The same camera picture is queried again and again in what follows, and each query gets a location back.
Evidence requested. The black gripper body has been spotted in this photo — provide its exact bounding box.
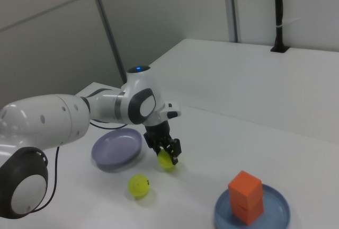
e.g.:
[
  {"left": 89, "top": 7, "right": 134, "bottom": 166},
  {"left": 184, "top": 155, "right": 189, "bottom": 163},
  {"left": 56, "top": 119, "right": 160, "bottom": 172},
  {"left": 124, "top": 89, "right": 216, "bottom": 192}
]
[{"left": 144, "top": 120, "right": 172, "bottom": 145}]

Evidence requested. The yellow tennis ball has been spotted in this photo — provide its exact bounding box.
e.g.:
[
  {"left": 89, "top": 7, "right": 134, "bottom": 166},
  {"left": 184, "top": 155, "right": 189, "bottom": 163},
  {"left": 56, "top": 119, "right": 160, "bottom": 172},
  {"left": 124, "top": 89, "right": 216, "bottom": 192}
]
[
  {"left": 157, "top": 149, "right": 176, "bottom": 171},
  {"left": 128, "top": 174, "right": 151, "bottom": 199}
]

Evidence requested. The orange cube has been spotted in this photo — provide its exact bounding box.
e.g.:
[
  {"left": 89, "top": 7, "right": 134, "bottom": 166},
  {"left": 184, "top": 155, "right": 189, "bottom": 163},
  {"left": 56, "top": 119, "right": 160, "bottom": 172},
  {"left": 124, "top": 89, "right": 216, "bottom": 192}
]
[
  {"left": 230, "top": 196, "right": 264, "bottom": 226},
  {"left": 227, "top": 170, "right": 264, "bottom": 210}
]

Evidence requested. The purple plate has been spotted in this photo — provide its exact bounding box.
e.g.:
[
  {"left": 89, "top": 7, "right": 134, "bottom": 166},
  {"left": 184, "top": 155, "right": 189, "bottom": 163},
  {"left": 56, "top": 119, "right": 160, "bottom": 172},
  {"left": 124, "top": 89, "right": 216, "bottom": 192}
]
[{"left": 91, "top": 127, "right": 143, "bottom": 173}]

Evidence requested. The blue plate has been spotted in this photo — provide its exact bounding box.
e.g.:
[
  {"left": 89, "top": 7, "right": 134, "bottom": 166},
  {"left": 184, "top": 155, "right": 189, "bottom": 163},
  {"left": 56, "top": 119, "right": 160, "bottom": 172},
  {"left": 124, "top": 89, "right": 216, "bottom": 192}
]
[{"left": 213, "top": 183, "right": 291, "bottom": 229}]

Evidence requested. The black pole with clamp base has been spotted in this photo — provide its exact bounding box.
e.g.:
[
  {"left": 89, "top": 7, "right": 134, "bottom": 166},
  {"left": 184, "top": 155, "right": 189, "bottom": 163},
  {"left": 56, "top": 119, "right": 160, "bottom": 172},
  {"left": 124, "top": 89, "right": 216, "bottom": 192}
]
[{"left": 270, "top": 0, "right": 290, "bottom": 54}]

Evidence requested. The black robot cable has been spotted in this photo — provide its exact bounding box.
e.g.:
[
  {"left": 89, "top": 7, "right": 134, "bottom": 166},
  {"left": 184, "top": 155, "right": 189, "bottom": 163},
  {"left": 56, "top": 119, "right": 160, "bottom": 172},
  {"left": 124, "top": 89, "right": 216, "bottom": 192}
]
[{"left": 28, "top": 119, "right": 128, "bottom": 215}]

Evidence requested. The grey partition post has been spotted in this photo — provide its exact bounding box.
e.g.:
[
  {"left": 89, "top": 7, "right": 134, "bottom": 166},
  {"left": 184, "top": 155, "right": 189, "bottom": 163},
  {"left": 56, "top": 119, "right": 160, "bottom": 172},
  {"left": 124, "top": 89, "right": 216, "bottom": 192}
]
[{"left": 228, "top": 0, "right": 238, "bottom": 43}]

